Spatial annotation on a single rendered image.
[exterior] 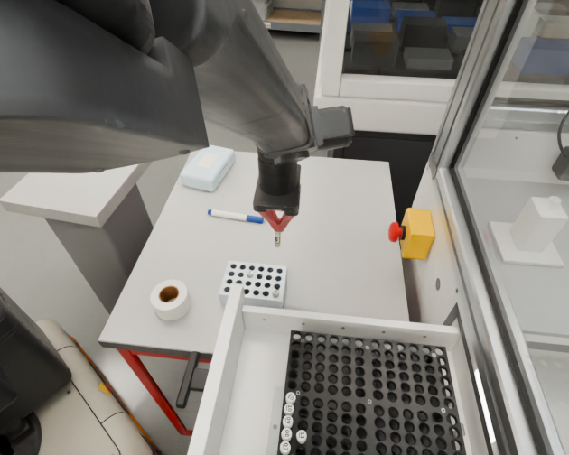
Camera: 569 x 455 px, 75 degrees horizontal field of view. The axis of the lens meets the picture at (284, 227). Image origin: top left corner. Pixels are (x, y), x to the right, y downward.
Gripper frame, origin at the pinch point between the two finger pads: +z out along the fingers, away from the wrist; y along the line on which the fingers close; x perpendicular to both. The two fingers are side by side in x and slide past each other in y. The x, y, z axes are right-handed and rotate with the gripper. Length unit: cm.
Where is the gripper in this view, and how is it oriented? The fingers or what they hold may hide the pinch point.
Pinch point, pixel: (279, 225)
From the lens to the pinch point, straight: 62.3
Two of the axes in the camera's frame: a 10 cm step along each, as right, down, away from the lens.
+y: 0.8, -7.2, 6.9
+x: -10.0, -0.6, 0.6
